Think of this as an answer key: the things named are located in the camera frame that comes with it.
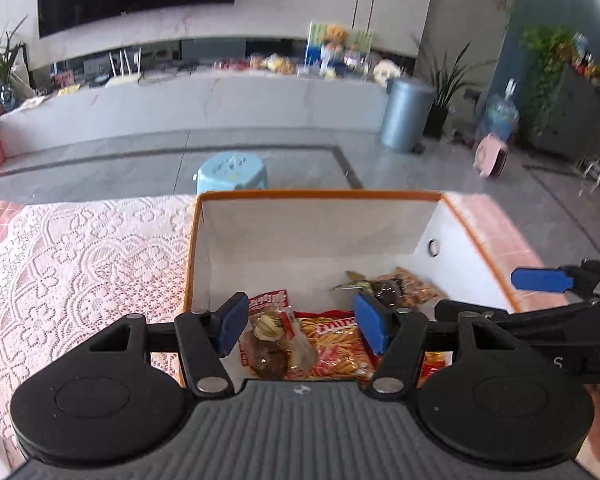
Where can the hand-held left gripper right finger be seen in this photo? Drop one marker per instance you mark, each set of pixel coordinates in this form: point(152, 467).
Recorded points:
point(372, 322)

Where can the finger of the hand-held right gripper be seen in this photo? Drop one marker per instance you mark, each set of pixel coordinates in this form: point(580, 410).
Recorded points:
point(555, 315)
point(540, 279)

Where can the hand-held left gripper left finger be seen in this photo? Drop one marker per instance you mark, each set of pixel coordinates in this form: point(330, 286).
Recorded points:
point(232, 325)

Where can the clear packet with brown snack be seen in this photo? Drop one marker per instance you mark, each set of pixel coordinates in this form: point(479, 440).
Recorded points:
point(270, 340)

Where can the gold green small packet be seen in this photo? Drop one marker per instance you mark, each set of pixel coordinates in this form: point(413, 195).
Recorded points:
point(355, 285)

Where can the red potato stick packet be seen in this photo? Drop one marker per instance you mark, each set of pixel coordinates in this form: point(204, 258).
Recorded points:
point(335, 345)

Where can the orange spicy snack packet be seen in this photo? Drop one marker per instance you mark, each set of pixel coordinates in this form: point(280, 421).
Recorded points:
point(417, 287)

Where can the orange cardboard box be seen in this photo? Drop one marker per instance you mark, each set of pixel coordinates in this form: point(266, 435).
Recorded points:
point(305, 230)

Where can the pink checked mat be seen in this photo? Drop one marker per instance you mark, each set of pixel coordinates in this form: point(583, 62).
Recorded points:
point(490, 230)

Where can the pink fan heater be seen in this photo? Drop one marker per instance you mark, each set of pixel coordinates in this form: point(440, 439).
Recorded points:
point(490, 157)

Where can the light blue plastic stool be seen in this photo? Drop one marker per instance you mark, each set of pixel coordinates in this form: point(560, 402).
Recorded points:
point(230, 170)

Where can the white lace tablecloth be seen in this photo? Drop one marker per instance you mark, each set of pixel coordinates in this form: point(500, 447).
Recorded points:
point(80, 270)

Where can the large water bottle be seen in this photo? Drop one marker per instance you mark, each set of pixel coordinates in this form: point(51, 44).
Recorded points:
point(497, 120)

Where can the dark grey drawer cabinet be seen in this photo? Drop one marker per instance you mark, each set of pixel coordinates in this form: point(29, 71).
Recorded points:
point(570, 115)

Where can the tall potted snake plant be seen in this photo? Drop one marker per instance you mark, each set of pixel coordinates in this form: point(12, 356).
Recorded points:
point(437, 120)

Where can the grey pedal trash can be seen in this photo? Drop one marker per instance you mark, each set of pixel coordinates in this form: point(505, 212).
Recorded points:
point(405, 115)

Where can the row of small bottles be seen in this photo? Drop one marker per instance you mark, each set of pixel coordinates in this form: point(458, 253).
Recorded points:
point(587, 60)

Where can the white marble tv console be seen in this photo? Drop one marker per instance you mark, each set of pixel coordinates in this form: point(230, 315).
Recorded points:
point(180, 105)

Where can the white cloud-shaped plaque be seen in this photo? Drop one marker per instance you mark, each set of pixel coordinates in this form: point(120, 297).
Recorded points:
point(386, 71)

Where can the yellow snack bags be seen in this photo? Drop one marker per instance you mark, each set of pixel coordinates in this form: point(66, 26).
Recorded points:
point(275, 64)

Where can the white wifi router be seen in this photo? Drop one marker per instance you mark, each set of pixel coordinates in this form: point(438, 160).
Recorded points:
point(122, 80)

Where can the black set-top box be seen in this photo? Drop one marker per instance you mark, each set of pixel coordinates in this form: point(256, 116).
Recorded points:
point(100, 81)

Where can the teddy bear box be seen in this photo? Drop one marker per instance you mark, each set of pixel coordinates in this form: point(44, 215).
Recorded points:
point(314, 45)

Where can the brown teddy bear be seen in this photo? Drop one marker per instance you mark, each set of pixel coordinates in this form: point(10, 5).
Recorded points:
point(336, 36)

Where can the slim leafy potted plant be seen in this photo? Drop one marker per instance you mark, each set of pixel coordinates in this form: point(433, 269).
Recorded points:
point(5, 60)

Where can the black wall socket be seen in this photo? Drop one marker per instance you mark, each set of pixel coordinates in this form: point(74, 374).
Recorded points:
point(472, 94)

